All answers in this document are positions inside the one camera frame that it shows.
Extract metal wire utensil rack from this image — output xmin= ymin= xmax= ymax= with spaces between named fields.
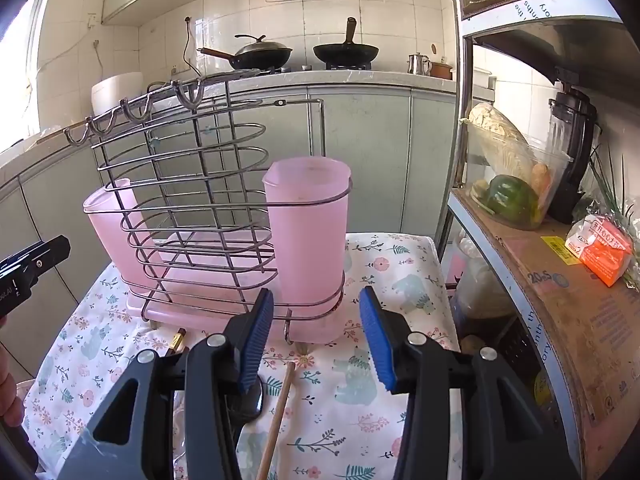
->
xmin=64 ymin=79 xmax=353 ymax=346

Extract black blender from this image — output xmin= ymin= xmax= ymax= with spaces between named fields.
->
xmin=547 ymin=72 xmax=601 ymax=225

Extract black plastic spoon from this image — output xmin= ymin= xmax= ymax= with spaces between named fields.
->
xmin=227 ymin=380 xmax=266 ymax=423

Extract person's left hand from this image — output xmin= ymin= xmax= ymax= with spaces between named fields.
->
xmin=0 ymin=347 xmax=25 ymax=428

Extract metal storage shelf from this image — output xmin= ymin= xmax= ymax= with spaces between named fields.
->
xmin=435 ymin=0 xmax=640 ymax=480

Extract floral printed cloth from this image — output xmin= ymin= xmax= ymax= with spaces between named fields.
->
xmin=22 ymin=232 xmax=463 ymax=480

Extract black wok with lid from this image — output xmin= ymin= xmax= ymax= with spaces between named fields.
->
xmin=196 ymin=35 xmax=293 ymax=72

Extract white rice cooker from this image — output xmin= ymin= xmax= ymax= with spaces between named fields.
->
xmin=91 ymin=72 xmax=144 ymax=116

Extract cardboard sheet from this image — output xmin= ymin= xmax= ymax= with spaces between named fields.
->
xmin=462 ymin=187 xmax=640 ymax=480

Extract clear plastic container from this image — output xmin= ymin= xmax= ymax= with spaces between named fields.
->
xmin=465 ymin=120 xmax=573 ymax=231

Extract green onions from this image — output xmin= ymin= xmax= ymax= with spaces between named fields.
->
xmin=582 ymin=145 xmax=640 ymax=241

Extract pink plastic drip tray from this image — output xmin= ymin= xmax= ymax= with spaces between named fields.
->
xmin=125 ymin=230 xmax=346 ymax=333

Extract black wall cable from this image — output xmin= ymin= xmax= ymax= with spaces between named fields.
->
xmin=182 ymin=16 xmax=201 ymax=77

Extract napa cabbage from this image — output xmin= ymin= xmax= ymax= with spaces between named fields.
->
xmin=467 ymin=102 xmax=538 ymax=178

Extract carrot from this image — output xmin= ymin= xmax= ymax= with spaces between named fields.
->
xmin=531 ymin=161 xmax=553 ymax=196

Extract light wooden chopstick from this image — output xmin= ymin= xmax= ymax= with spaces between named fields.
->
xmin=256 ymin=360 xmax=297 ymax=480

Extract green vegetable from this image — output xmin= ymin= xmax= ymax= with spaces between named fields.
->
xmin=487 ymin=175 xmax=541 ymax=223

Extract pink plastic cup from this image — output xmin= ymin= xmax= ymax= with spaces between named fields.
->
xmin=263 ymin=156 xmax=352 ymax=346
xmin=82 ymin=178 xmax=166 ymax=293

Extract gas stove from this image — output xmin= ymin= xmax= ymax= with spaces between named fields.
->
xmin=235 ymin=61 xmax=376 ymax=74

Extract dark brown chopstick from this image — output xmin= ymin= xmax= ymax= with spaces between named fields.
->
xmin=165 ymin=327 xmax=188 ymax=358

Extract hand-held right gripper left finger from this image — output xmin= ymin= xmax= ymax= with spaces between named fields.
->
xmin=57 ymin=287 xmax=276 ymax=480

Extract black open wok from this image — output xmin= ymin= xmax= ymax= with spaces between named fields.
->
xmin=313 ymin=17 xmax=380 ymax=67

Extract white plastic box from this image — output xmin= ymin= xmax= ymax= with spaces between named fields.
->
xmin=472 ymin=67 xmax=496 ymax=101

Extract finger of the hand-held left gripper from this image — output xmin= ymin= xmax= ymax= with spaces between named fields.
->
xmin=0 ymin=235 xmax=71 ymax=283

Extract white plastic bag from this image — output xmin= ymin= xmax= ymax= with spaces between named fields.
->
xmin=450 ymin=235 xmax=511 ymax=321

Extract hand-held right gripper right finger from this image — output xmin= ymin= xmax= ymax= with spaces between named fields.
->
xmin=359 ymin=285 xmax=583 ymax=480

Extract orange packet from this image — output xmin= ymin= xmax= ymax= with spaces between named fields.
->
xmin=565 ymin=214 xmax=636 ymax=288

